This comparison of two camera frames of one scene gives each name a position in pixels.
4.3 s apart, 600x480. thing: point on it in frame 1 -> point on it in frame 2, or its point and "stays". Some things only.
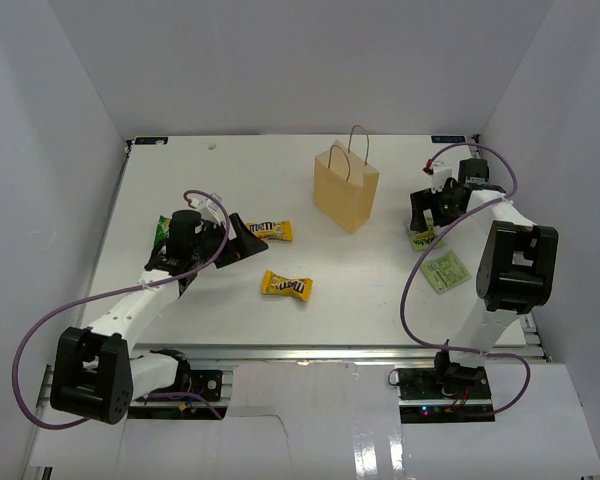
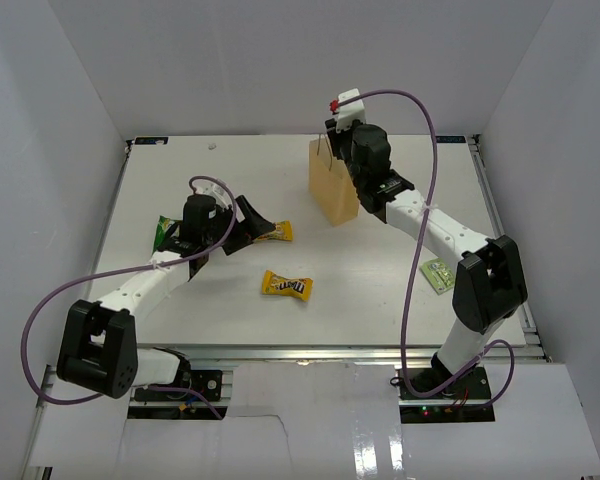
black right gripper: [426, 200] -> [338, 137]
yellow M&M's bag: [273, 284] stays
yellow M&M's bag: [281, 230] stays
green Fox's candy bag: [162, 232] stays
